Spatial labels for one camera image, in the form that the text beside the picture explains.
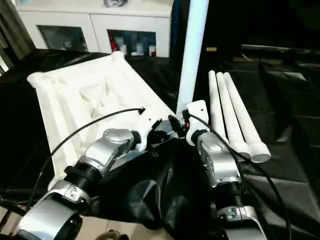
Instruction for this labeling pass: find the white plastic table leg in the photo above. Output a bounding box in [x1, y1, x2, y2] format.
[223, 72, 272, 164]
[208, 70, 230, 141]
[175, 0, 210, 121]
[216, 71, 251, 154]

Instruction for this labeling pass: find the white plastic table top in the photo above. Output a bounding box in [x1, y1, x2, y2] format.
[26, 51, 181, 191]

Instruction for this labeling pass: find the black mat cloth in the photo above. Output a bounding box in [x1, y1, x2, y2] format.
[0, 47, 320, 240]

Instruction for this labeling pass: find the white glass-door cabinet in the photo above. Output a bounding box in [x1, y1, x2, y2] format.
[16, 0, 176, 57]

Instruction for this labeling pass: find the grey metal bar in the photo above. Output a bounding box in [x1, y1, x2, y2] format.
[241, 44, 320, 55]

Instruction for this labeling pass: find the grey bundle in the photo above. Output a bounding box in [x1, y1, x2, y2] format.
[103, 0, 128, 7]

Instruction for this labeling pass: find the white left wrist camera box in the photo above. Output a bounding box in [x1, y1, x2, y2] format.
[134, 116, 164, 153]

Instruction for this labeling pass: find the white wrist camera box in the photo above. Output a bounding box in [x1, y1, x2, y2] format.
[134, 116, 164, 153]
[183, 100, 209, 147]

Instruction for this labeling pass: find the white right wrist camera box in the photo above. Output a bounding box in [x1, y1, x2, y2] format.
[183, 100, 209, 147]

